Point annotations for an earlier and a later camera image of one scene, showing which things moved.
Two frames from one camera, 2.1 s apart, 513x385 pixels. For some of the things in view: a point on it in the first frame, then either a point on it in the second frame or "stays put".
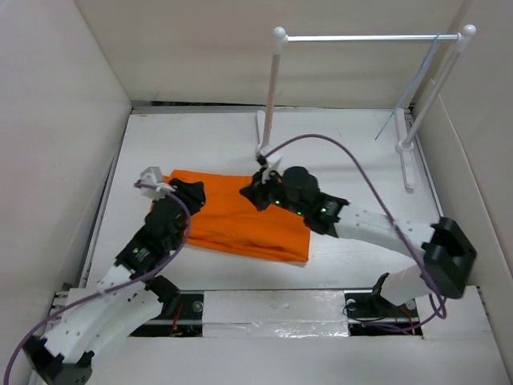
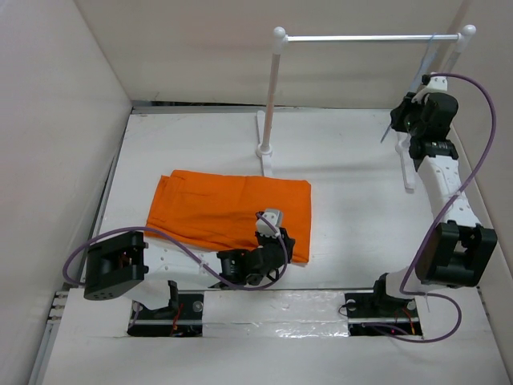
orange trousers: [229, 220] stays put
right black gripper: [255, 193] -> [398, 112]
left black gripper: [192, 193] -> [276, 240]
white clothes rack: [405, 145] stays put
